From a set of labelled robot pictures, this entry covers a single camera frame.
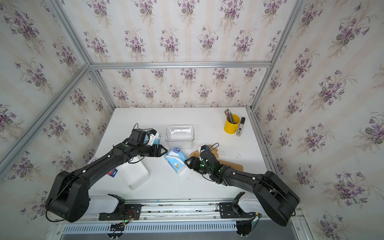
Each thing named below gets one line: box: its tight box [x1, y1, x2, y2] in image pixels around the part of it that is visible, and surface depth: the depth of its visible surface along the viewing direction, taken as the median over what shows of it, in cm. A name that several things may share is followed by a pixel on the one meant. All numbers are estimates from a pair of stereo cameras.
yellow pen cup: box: [224, 114, 241, 135], surface depth 103 cm
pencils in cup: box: [224, 108, 234, 124], surface depth 98 cm
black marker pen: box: [235, 117, 246, 137], surface depth 106 cm
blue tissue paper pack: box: [164, 146, 188, 174], surface depth 86 cm
